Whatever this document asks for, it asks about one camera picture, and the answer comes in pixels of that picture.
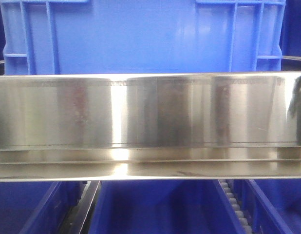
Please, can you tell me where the large blue plastic bin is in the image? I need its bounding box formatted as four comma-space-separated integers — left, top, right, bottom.
0, 0, 286, 75

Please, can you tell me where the lower middle blue bin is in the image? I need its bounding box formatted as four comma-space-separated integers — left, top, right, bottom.
89, 180, 245, 234

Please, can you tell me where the white roller conveyor track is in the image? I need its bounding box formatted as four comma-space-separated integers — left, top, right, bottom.
218, 179, 253, 234

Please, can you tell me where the lower right blue bin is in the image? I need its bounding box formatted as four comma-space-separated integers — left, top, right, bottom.
232, 179, 301, 234

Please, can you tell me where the lower left blue bin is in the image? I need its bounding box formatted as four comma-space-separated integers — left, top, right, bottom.
0, 181, 86, 234

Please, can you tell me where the dark blue bin upper right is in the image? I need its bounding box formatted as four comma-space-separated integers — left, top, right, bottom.
280, 0, 301, 57

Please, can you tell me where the stainless steel shelf rail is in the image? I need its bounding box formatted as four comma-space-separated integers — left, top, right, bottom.
0, 72, 301, 182

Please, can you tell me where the dark metal divider rail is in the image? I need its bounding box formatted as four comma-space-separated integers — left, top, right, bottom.
58, 181, 101, 234

